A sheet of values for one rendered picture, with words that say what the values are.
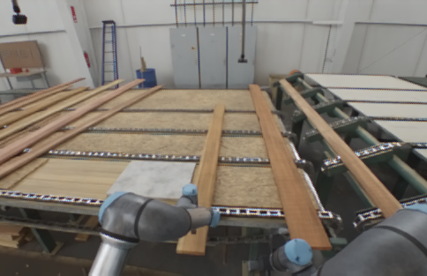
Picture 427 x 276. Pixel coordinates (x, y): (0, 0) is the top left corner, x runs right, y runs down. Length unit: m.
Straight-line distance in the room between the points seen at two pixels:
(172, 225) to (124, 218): 0.13
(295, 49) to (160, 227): 7.00
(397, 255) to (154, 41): 7.44
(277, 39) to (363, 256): 6.97
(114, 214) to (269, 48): 6.82
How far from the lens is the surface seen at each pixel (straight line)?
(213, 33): 6.50
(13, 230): 2.95
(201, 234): 1.32
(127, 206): 0.67
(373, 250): 0.41
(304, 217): 1.49
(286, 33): 7.26
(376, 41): 8.24
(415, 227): 0.46
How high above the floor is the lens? 1.91
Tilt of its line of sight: 27 degrees down
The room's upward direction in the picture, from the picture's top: 1 degrees counter-clockwise
